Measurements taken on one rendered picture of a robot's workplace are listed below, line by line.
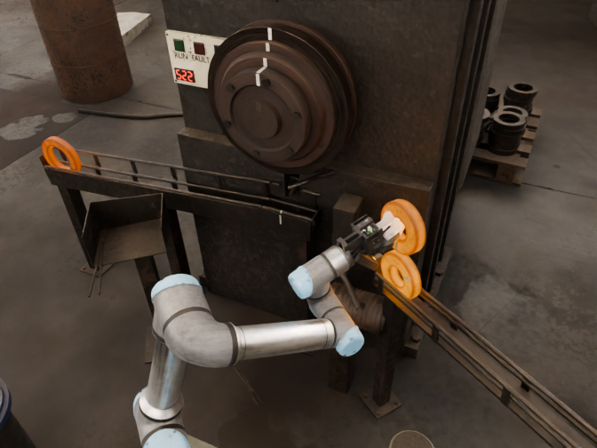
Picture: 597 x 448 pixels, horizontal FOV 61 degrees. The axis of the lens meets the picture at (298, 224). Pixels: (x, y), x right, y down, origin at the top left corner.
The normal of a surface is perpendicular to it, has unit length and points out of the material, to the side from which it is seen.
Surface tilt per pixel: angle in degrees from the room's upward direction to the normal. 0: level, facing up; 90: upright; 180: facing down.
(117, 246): 5
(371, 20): 90
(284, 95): 90
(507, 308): 0
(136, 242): 5
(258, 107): 90
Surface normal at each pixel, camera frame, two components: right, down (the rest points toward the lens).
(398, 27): -0.42, 0.58
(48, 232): -0.03, -0.77
